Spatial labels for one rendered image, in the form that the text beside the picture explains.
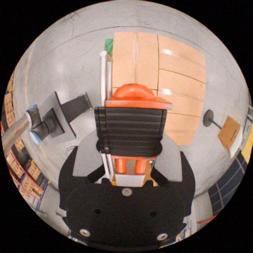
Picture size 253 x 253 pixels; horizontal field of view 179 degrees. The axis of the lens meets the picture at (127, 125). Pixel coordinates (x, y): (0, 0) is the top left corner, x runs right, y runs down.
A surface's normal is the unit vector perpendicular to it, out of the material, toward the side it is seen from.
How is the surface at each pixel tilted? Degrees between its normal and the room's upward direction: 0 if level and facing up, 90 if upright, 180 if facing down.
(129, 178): 0
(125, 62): 0
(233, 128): 90
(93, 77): 0
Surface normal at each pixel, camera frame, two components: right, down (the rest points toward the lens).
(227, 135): -0.89, -0.43
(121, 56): -0.04, 0.45
